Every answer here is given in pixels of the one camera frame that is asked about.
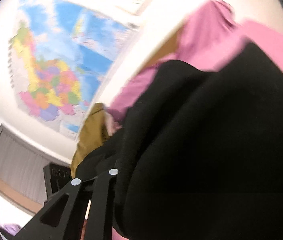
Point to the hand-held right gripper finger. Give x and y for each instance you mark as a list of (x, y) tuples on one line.
[(101, 205)]

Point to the black buttoned coat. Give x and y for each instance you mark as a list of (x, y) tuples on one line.
[(206, 142)]

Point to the window with grey curtain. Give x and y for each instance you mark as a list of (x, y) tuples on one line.
[(14, 162)]

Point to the mustard cloth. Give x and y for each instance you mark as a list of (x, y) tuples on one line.
[(91, 135)]

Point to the cream cloth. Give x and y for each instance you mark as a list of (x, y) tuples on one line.
[(111, 126)]

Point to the brown wooden headboard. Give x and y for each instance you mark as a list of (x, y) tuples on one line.
[(166, 47)]

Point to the pink printed blanket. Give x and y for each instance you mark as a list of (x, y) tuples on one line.
[(206, 35)]

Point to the colourful wall map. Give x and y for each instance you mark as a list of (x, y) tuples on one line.
[(69, 55)]

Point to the white wall socket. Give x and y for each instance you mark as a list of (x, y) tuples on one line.
[(131, 2)]

